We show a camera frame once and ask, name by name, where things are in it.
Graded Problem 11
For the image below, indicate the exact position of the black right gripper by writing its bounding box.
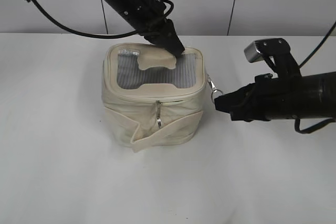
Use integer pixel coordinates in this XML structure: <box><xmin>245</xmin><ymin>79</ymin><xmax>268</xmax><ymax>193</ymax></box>
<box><xmin>104</xmin><ymin>0</ymin><xmax>185</xmax><ymax>57</ymax></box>

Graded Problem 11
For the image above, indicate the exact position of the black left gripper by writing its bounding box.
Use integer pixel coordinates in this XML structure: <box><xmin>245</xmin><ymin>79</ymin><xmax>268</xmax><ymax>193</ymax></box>
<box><xmin>215</xmin><ymin>74</ymin><xmax>320</xmax><ymax>122</ymax></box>

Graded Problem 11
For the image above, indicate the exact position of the silver metal zipper pull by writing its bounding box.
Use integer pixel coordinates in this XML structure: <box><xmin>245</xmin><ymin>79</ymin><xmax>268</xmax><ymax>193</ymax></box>
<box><xmin>207</xmin><ymin>74</ymin><xmax>224</xmax><ymax>104</ymax></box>

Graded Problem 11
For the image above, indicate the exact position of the cream canvas zipper bag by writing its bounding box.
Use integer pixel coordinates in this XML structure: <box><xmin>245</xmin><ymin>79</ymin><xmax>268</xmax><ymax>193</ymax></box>
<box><xmin>101</xmin><ymin>43</ymin><xmax>207</xmax><ymax>152</ymax></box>

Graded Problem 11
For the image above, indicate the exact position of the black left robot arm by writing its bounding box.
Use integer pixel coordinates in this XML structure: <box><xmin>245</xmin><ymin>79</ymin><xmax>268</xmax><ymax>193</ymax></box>
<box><xmin>215</xmin><ymin>72</ymin><xmax>335</xmax><ymax>122</ymax></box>

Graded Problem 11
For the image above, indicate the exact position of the silver front zipper pull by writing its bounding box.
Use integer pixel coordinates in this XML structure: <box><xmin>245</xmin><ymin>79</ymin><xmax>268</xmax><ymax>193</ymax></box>
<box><xmin>155</xmin><ymin>101</ymin><xmax>162</xmax><ymax>129</ymax></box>

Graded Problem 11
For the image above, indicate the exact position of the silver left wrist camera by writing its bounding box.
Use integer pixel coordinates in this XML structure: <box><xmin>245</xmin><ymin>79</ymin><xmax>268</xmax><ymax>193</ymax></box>
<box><xmin>244</xmin><ymin>38</ymin><xmax>302</xmax><ymax>79</ymax></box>

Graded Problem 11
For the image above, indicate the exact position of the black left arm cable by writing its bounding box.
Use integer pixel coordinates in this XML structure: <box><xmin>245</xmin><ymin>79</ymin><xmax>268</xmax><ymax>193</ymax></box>
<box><xmin>293</xmin><ymin>20</ymin><xmax>336</xmax><ymax>134</ymax></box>

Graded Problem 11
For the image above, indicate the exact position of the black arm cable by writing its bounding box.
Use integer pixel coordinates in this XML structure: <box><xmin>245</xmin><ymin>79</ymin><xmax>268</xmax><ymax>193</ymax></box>
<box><xmin>293</xmin><ymin>20</ymin><xmax>336</xmax><ymax>134</ymax></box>
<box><xmin>15</xmin><ymin>0</ymin><xmax>175</xmax><ymax>39</ymax></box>

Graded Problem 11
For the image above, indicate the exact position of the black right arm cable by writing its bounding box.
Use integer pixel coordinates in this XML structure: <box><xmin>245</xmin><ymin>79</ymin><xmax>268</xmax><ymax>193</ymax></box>
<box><xmin>15</xmin><ymin>0</ymin><xmax>175</xmax><ymax>39</ymax></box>

